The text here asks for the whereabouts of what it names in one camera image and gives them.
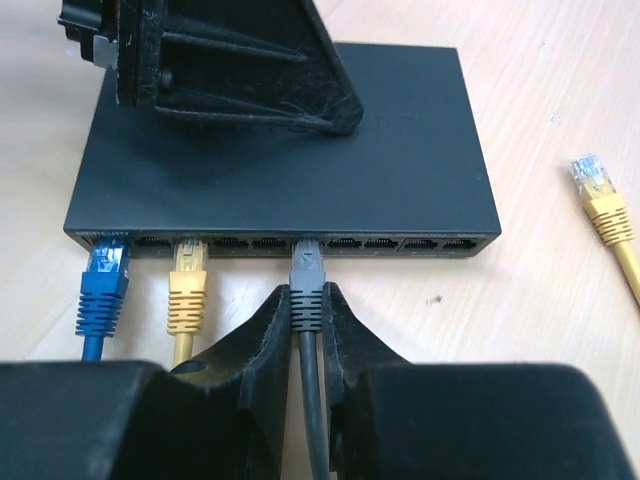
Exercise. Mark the black network switch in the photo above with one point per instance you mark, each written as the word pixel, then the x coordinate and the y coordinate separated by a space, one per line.
pixel 411 181

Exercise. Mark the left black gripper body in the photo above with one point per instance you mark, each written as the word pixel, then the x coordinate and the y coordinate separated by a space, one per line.
pixel 93 24

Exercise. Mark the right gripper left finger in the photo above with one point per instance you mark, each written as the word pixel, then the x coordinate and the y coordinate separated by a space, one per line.
pixel 219 415

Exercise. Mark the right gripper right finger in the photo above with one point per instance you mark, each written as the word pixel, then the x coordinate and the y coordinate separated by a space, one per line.
pixel 393 419

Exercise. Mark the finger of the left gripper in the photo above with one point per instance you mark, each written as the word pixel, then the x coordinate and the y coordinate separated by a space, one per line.
pixel 234 62

